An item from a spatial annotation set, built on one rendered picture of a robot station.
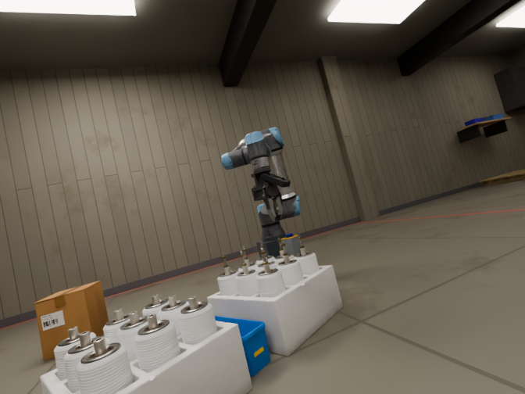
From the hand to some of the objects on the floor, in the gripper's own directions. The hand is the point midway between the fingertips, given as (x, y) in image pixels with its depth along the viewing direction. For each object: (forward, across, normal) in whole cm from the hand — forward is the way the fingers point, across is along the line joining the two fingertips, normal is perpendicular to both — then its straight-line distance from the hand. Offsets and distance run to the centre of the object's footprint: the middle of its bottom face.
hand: (277, 216), depth 108 cm
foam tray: (+44, -1, -13) cm, 46 cm away
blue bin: (+44, +27, -12) cm, 53 cm away
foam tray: (+44, +54, -13) cm, 71 cm away
